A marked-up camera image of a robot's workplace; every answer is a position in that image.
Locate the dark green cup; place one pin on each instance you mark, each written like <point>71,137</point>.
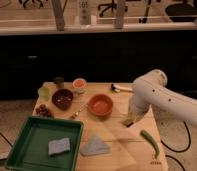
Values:
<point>59,82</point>

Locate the dark maroon bowl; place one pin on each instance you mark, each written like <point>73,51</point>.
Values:
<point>62,99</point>

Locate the grey triangular cloth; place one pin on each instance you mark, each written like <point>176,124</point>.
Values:
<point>95,146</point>

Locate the small orange cup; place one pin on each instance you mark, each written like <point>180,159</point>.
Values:
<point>79,85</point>

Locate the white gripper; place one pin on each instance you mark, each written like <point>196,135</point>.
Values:
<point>137,108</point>

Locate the metal spoon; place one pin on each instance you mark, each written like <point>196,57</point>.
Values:
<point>76,113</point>

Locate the yellow banana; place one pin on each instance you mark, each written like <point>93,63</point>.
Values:
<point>128,122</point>

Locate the black office chair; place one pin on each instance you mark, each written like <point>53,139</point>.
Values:
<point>102,8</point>

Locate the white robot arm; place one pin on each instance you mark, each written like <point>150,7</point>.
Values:
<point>150,89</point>

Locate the red bowl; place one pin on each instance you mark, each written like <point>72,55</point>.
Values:
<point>100,105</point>

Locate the green plastic tray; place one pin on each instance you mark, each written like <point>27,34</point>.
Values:
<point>30,150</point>

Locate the brown grape bunch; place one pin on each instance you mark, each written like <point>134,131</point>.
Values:
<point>42,110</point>

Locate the light green cup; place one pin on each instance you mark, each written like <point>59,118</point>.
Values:
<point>44,93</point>

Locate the grey sponge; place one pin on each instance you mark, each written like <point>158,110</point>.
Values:
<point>58,146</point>

